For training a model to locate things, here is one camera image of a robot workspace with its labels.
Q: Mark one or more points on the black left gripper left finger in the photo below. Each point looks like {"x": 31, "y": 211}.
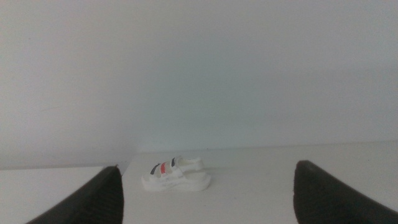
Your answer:
{"x": 96, "y": 202}

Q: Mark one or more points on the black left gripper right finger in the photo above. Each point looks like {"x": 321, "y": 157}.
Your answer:
{"x": 326, "y": 199}

